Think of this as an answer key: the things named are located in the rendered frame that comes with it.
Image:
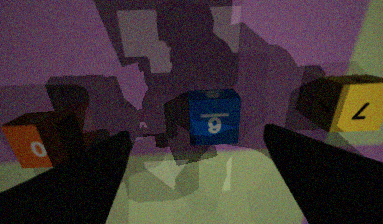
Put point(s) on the orange block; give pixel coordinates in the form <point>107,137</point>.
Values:
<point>45,139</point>

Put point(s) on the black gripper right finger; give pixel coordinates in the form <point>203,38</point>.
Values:
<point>330,185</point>

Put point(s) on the blue block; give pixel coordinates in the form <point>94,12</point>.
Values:
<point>214,116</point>

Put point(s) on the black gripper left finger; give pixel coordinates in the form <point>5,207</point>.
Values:
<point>78,191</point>

